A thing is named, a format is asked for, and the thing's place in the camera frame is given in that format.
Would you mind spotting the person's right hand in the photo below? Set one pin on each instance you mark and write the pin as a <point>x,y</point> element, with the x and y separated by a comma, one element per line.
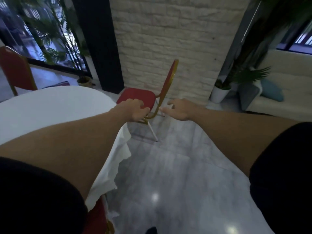
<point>184,109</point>

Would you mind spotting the person's left hand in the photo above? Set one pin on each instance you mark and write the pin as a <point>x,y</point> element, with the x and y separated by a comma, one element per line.
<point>129,110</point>

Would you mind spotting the person's left fingers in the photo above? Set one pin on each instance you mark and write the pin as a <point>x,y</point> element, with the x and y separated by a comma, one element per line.
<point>142,111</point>

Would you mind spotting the person's right fingers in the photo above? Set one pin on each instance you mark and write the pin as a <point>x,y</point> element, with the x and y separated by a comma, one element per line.
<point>166,109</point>

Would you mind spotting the red chair with gold frame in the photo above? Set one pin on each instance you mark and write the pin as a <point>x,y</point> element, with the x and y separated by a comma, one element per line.
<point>96,219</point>
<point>17,70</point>
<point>137,96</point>

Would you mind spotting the person's left forearm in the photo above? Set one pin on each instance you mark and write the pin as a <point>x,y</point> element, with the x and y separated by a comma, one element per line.
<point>73,143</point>

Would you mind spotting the person's right forearm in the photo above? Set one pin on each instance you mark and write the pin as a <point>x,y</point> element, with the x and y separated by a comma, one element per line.
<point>234,136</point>

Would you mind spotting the white plant pot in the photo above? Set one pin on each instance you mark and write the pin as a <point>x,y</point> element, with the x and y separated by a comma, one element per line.
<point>218,94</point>

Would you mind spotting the beige plant pot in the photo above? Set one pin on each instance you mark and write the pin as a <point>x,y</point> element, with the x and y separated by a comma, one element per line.
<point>84,81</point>

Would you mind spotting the grey cushion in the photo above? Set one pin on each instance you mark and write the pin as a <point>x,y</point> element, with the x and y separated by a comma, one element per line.
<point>249,95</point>

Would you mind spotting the green potted plant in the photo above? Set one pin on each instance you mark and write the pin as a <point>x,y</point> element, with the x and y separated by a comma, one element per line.
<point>246,74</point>

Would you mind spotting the striped dark cloth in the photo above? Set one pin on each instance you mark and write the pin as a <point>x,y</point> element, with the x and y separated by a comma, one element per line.
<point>57,84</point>

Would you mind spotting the white tablecloth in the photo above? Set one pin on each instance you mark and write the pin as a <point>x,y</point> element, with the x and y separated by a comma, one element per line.
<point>48,109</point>

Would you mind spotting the teal cushion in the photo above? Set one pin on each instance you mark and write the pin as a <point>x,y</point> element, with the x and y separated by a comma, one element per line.
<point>271,90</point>

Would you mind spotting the tall green palm plant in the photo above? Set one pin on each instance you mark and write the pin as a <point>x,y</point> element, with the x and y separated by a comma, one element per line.
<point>52,34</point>

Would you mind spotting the black shoe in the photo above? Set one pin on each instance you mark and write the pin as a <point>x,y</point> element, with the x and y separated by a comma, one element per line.
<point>151,230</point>

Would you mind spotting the cream sofa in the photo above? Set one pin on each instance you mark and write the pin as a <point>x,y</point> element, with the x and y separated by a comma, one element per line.
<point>290,82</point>

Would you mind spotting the black shirt sleeve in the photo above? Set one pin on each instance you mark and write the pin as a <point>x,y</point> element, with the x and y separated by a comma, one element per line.
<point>36,199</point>
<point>285,177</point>

